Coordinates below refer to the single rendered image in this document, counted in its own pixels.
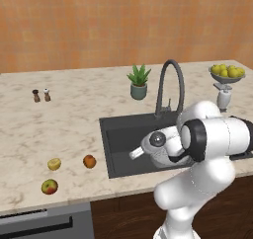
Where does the dark grey sink basin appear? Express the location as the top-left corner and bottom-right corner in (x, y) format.
(99, 112), (253, 180)

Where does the dark grey arched faucet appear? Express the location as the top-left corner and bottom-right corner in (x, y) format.
(154, 58), (186, 120)

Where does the black dishwasher handle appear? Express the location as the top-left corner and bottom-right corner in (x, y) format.
(0, 215), (74, 239)

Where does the brown shaker with dark top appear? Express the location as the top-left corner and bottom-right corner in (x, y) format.
(32, 89), (42, 104)

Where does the red and green apple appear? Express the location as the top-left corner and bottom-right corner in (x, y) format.
(41, 178), (59, 196)

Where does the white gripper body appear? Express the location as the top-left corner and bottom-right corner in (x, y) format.
(128, 145), (146, 161)

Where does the grey dishwasher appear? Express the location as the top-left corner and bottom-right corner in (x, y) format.
(0, 201), (96, 239)

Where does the grey fruit bowl on stand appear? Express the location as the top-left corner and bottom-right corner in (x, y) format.
(208, 66), (247, 114)

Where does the orange peach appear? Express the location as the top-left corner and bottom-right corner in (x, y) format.
(82, 154), (98, 170)

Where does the green plant in grey pot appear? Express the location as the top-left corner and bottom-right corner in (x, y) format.
(126, 63), (153, 102)

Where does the dark brown cupboard door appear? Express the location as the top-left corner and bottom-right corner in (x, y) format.
(90, 175), (253, 239)

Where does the brown shaker with white top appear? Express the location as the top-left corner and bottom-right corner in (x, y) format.
(42, 87), (52, 103)

